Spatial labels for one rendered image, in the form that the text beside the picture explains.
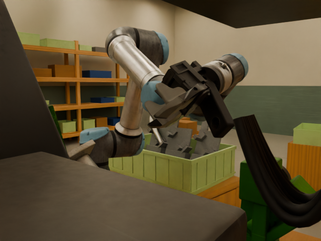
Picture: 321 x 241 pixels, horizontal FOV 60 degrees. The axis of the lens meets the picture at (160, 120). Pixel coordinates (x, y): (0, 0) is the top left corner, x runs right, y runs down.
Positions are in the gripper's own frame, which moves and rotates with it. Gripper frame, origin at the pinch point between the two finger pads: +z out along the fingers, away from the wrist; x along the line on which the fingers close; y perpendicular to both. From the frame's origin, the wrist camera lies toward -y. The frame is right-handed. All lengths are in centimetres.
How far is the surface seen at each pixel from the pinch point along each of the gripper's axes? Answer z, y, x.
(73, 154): 17.4, 1.2, 2.5
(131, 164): -57, 15, -91
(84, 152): 15.4, 1.1, 1.5
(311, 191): -7.8, -24.2, 5.9
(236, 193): -82, -34, -73
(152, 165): -56, 6, -77
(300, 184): -6.7, -22.2, 6.1
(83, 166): 23.9, -4.4, 14.5
